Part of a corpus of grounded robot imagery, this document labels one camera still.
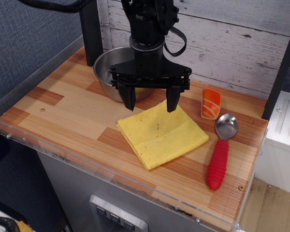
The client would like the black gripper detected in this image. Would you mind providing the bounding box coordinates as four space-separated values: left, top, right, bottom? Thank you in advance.
111 42 192 113

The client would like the yellow cloth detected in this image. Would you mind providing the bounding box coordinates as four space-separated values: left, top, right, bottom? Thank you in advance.
116 101 209 171

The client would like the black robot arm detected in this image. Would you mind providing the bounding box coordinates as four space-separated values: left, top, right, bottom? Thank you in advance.
108 0 192 112

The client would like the stainless steel bowl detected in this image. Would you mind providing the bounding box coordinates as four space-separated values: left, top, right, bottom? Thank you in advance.
93 46 156 103

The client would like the salmon sushi toy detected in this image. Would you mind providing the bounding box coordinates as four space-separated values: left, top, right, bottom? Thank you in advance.
201 88 221 120

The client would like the clear acrylic table guard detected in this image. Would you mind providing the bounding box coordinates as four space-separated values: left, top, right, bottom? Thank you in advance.
0 38 267 232

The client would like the silver button control panel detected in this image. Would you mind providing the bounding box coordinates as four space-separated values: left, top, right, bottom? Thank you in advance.
89 194 149 232

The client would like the white side cabinet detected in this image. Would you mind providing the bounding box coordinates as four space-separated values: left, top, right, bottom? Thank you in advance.
255 91 290 192

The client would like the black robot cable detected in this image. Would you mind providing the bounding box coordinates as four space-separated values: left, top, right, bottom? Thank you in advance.
163 26 188 58

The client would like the red handled metal spoon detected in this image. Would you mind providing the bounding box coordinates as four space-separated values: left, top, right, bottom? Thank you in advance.
207 114 238 190

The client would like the black vertical post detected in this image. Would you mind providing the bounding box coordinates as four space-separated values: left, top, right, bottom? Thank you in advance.
79 0 103 66

